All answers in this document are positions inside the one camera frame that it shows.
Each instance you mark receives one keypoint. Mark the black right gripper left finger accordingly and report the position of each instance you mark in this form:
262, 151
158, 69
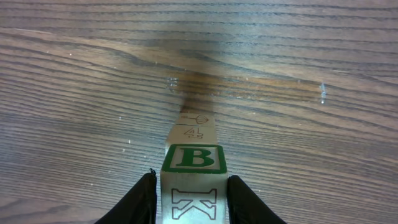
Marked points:
138, 206

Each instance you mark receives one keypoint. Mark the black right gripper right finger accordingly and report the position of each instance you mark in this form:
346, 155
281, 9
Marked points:
245, 207

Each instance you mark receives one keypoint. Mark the wooden block yellow red drawing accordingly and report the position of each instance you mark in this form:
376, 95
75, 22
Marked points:
193, 182

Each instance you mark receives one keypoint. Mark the blue-top wooden block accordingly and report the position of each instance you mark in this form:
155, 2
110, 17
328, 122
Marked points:
194, 119

